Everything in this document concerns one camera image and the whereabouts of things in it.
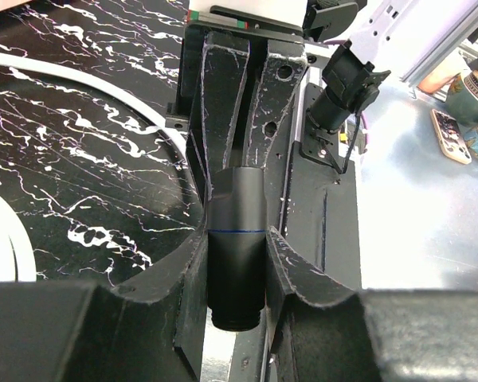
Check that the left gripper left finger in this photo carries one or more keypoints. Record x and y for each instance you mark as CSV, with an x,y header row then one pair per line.
x,y
149,328

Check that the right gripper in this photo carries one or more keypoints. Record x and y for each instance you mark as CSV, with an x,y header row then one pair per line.
x,y
217,48

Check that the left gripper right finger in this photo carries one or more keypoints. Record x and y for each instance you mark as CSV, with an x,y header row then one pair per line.
x,y
382,334

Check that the black hose connector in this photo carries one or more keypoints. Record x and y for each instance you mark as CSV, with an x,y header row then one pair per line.
x,y
237,249

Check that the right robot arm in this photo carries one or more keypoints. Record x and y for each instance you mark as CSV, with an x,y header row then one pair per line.
x,y
351,85

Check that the marble pattern mat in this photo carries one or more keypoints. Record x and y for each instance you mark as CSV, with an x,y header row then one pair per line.
x,y
102,194

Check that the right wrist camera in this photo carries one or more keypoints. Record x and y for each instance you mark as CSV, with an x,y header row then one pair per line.
x,y
291,12

